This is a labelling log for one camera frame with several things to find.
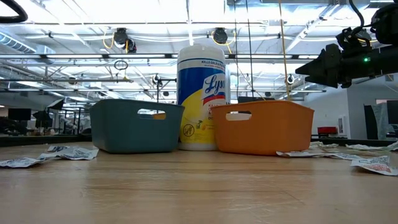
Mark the white wall panel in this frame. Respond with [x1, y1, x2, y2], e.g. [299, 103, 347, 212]
[337, 114, 348, 134]

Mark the red storage box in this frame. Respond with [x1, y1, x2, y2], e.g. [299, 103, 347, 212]
[317, 126, 338, 135]

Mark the black ceiling cable reel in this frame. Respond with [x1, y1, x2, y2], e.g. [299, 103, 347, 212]
[112, 27, 137, 54]
[212, 27, 229, 45]

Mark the teal plastic bin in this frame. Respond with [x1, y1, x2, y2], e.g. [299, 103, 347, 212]
[89, 98, 185, 155]

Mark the orange plastic bin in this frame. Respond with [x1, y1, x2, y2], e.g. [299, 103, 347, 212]
[212, 99, 315, 156]

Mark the grey green curtain panel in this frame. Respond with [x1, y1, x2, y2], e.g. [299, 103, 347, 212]
[363, 102, 389, 140]

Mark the Lysol wipes canister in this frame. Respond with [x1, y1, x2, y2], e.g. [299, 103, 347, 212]
[176, 43, 227, 152]

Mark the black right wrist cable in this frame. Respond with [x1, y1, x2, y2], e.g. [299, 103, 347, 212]
[347, 0, 374, 32]

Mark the white blue alcohol pad packet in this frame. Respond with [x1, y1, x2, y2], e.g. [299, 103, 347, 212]
[0, 157, 47, 169]
[39, 146, 100, 161]
[46, 144, 71, 153]

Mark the white red bandage packet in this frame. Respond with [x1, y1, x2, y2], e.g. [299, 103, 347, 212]
[350, 155, 398, 177]
[275, 150, 328, 158]
[323, 152, 365, 161]

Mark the green striped bandage wrapper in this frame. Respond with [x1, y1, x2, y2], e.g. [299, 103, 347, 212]
[309, 141, 340, 150]
[345, 141, 398, 152]

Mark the white plastic bin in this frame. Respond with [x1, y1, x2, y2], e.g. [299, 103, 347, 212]
[225, 111, 252, 121]

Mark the yellow hanging cable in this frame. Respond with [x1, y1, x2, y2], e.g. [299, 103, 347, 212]
[277, 0, 292, 101]

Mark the black softbox light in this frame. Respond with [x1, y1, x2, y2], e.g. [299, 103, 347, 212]
[46, 98, 65, 111]

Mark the black hanging cable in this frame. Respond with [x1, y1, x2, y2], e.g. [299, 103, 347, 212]
[245, 0, 253, 98]

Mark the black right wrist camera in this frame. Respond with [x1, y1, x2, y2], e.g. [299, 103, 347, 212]
[335, 26, 373, 52]

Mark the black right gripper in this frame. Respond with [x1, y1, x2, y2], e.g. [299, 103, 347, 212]
[295, 43, 379, 89]

